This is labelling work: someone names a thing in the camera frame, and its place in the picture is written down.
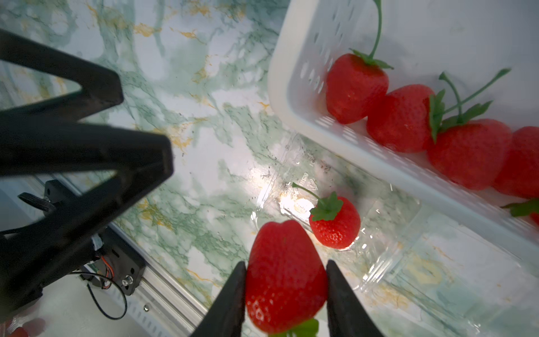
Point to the red strawberry cluster centre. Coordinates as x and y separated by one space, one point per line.
467 150

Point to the white perforated plastic basket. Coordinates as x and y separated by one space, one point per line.
470 41

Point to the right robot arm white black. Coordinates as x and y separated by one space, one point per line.
50 137

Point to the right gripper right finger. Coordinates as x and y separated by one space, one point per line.
346 314

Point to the red strawberry top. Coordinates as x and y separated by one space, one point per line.
401 122

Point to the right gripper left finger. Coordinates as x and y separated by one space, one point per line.
227 313

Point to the aluminium front frame rail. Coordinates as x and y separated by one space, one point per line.
159 305

